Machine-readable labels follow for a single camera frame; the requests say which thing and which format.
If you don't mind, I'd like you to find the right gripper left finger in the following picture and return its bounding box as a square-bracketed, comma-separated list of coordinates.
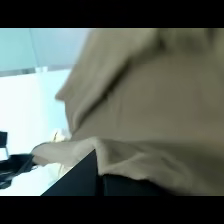
[41, 149, 103, 197]

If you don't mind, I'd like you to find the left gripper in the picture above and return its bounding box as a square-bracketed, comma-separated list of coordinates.
[0, 153, 35, 190]

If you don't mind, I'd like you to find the brown garment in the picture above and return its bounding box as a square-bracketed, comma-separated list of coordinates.
[31, 28, 224, 197]

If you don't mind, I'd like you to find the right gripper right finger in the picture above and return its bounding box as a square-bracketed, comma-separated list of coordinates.
[102, 174, 175, 197]

